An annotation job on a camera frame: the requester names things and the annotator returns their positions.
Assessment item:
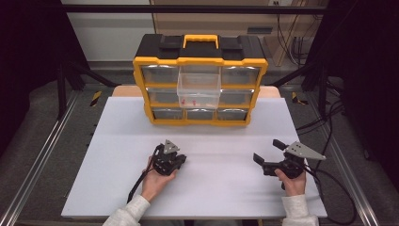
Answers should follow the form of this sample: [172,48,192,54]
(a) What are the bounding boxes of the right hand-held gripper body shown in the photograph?
[263,140,327,191]

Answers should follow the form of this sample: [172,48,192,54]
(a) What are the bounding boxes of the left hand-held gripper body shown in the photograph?
[152,139,186,176]

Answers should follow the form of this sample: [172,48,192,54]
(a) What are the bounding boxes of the clear plastic drawer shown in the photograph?
[176,65,222,110]

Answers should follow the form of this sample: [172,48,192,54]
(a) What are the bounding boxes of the person's right hand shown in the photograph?
[273,168,307,197]

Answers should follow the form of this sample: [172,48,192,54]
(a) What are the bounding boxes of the person's left hand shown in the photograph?
[140,155,178,203]

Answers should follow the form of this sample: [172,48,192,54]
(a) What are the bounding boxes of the black metal stand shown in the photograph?
[269,59,328,121]
[56,59,120,121]

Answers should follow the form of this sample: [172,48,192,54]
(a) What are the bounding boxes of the wooden board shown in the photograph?
[112,85,281,99]

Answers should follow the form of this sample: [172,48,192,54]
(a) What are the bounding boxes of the set of closed clear drawers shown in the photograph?
[139,64,262,121]

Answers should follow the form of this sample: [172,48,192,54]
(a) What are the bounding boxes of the yellow black drawer organizer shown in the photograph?
[132,33,269,127]

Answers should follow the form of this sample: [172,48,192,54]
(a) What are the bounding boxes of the black curtain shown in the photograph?
[0,0,88,158]
[309,0,399,189]

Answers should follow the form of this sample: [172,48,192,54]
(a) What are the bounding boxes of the black horizontal bar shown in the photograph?
[60,4,328,14]

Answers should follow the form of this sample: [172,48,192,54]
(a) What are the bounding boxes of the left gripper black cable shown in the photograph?
[126,159,155,204]

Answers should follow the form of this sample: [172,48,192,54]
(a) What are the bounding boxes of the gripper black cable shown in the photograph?
[126,159,155,204]
[302,166,359,226]

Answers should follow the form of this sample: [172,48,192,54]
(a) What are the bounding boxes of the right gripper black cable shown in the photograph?
[302,166,359,226]

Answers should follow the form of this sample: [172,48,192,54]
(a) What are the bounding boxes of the black floor cables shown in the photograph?
[295,81,346,136]

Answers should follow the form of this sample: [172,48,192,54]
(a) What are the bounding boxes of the aluminium rail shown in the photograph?
[319,125,380,226]
[0,90,79,226]

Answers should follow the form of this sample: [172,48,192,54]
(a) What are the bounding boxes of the hanging black cables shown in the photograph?
[276,13,316,67]

